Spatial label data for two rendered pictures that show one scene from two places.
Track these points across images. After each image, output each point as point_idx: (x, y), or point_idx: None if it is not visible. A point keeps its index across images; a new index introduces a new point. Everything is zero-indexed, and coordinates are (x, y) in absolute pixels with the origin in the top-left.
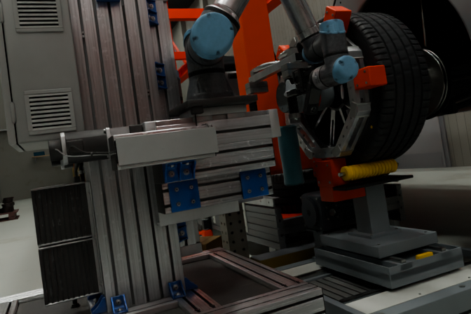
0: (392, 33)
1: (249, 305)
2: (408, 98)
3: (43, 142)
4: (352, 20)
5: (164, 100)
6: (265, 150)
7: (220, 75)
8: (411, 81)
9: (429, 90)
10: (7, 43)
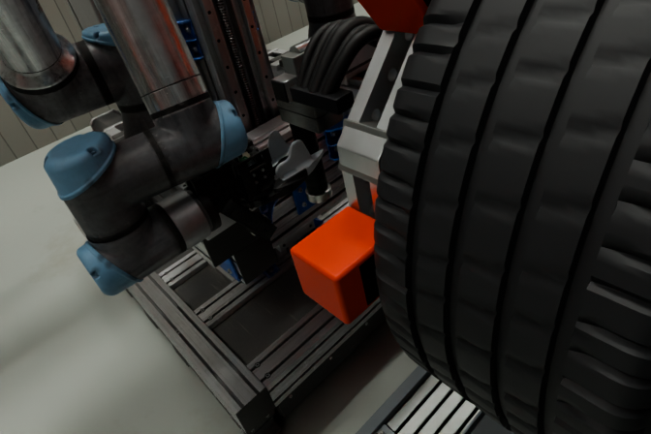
0: (514, 161)
1: (199, 353)
2: (478, 402)
3: None
4: None
5: (207, 74)
6: (199, 243)
7: (130, 117)
8: (501, 386)
9: None
10: None
